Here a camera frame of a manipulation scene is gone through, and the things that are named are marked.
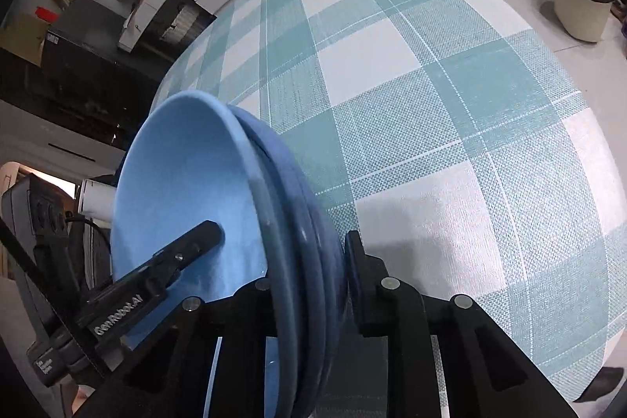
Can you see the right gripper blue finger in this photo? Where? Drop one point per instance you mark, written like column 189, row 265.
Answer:
column 365, row 274

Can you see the black refrigerator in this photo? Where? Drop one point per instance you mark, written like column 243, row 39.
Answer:
column 81, row 52

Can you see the light blue bowl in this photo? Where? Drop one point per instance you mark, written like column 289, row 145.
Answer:
column 190, row 162

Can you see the white electric kettle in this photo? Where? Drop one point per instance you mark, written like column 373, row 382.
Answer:
column 96, row 200

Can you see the woven laundry basket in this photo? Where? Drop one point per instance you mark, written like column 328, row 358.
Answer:
column 186, row 26

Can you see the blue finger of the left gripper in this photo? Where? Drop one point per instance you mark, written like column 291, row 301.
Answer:
column 167, row 264

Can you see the teal plaid tablecloth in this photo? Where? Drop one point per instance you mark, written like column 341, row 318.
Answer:
column 452, row 139

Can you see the person's hand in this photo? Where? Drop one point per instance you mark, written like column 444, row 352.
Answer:
column 82, row 394

